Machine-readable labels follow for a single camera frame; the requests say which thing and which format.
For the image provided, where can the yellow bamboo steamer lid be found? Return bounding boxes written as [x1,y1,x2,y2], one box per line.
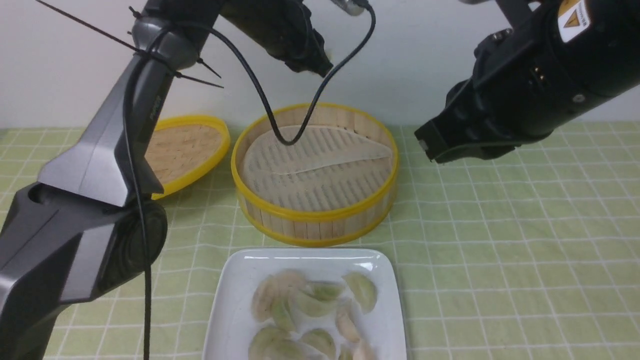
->
[145,115,231,200]

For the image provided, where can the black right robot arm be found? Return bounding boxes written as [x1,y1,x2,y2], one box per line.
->
[414,0,640,164]

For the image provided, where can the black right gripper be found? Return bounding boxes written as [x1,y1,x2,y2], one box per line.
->
[414,28,555,164]

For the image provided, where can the white square plate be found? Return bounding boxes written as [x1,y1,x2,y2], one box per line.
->
[202,247,409,360]

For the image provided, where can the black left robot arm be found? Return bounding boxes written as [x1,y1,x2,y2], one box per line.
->
[1,0,332,360]

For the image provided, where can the green checked tablecloth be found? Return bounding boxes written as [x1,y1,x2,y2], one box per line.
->
[0,121,640,360]

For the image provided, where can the small green dumpling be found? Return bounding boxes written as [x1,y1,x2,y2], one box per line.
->
[270,297,297,333]

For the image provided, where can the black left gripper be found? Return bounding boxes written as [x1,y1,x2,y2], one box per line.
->
[262,0,333,78]

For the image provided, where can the yellow bamboo steamer basket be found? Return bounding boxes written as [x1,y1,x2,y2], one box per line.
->
[230,103,399,248]

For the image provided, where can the pale dumpling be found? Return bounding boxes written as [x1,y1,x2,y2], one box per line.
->
[250,275,280,323]
[274,269,308,297]
[334,300,362,344]

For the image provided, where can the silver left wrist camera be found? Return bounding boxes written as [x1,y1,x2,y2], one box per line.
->
[331,0,371,17]

